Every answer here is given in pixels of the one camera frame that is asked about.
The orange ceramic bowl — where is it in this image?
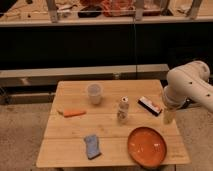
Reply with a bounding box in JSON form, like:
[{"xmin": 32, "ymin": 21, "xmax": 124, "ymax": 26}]
[{"xmin": 127, "ymin": 127, "xmax": 167, "ymax": 168}]

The small clear plastic bottle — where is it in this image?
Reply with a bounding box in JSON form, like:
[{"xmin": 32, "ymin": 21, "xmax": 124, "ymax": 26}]
[{"xmin": 117, "ymin": 96, "xmax": 129, "ymax": 124}]

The orange toy carrot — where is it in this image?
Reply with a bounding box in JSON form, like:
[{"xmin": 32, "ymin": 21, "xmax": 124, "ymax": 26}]
[{"xmin": 57, "ymin": 109, "xmax": 86, "ymax": 118}]

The grey metal bench beam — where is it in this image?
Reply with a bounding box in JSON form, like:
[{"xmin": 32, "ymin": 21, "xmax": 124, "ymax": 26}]
[{"xmin": 0, "ymin": 64, "xmax": 169, "ymax": 87}]

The wooden folding table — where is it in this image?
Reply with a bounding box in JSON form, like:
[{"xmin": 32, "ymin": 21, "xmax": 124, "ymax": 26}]
[{"xmin": 36, "ymin": 80, "xmax": 190, "ymax": 168}]

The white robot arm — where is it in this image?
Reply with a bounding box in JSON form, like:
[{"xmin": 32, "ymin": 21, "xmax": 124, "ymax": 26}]
[{"xmin": 162, "ymin": 61, "xmax": 213, "ymax": 124}]

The black cable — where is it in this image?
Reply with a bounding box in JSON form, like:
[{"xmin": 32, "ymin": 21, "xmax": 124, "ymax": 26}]
[{"xmin": 132, "ymin": 16, "xmax": 139, "ymax": 80}]

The clear plastic cup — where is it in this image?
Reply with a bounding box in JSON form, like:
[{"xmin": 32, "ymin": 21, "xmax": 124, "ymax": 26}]
[{"xmin": 87, "ymin": 83, "xmax": 102, "ymax": 105}]

